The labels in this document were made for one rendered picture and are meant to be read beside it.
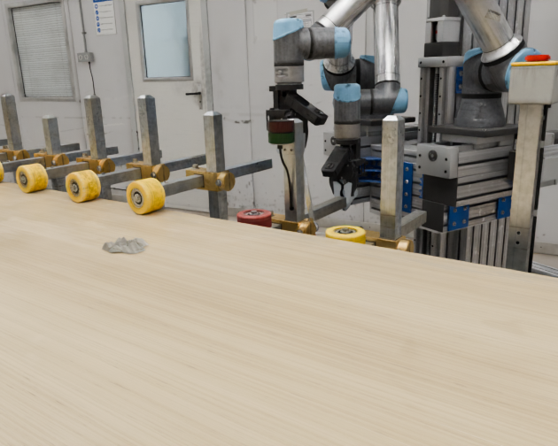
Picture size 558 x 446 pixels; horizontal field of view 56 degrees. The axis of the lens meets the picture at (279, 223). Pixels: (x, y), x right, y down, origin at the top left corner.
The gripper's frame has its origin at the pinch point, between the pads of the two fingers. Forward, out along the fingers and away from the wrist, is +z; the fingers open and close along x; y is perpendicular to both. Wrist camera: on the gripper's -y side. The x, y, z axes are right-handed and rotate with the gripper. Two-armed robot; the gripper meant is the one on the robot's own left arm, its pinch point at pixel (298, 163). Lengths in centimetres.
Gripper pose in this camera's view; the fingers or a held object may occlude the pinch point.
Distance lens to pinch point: 138.7
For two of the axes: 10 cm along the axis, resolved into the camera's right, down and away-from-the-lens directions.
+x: -5.8, 2.4, -7.8
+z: 0.3, 9.6, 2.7
